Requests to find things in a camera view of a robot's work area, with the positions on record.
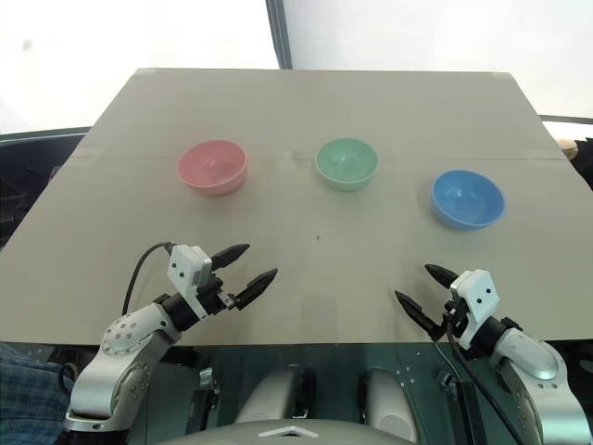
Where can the blue plastic bowl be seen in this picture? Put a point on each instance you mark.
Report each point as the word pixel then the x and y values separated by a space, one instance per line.
pixel 465 197

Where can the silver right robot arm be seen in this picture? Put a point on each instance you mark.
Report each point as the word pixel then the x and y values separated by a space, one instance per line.
pixel 537 366

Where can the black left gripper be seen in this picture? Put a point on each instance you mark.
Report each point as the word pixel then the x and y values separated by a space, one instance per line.
pixel 209 296

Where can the grey rounded robot shell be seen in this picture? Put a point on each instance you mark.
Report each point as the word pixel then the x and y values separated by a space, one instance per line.
pixel 273 394
pixel 387 398

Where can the grey robot chest panel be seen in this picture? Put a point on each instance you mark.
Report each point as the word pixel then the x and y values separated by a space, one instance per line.
pixel 282 428

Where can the pink plastic bowl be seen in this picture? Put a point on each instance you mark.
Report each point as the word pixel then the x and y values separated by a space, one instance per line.
pixel 209 162

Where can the black equipment beside table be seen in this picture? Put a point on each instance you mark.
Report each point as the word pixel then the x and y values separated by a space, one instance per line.
pixel 32 185

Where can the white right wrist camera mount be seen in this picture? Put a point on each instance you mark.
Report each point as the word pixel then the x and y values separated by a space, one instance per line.
pixel 479 294

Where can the dark grey upright pole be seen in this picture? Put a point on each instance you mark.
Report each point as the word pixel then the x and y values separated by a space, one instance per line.
pixel 280 32

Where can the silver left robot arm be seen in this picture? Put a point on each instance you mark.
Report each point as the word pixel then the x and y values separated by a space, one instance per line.
pixel 122 345

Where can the beige rounded object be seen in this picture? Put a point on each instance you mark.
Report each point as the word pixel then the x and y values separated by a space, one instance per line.
pixel 567 147

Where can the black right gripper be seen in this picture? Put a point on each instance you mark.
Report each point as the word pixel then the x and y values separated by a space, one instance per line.
pixel 456 320

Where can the blue denim cloth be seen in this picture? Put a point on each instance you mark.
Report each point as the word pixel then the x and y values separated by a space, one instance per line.
pixel 28 394

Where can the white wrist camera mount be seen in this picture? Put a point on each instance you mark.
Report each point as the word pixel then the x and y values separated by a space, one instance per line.
pixel 479 294
pixel 187 273

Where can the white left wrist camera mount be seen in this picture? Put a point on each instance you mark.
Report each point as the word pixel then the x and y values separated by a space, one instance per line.
pixel 187 273

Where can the green plastic bowl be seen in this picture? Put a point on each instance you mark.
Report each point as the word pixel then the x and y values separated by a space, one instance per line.
pixel 345 160

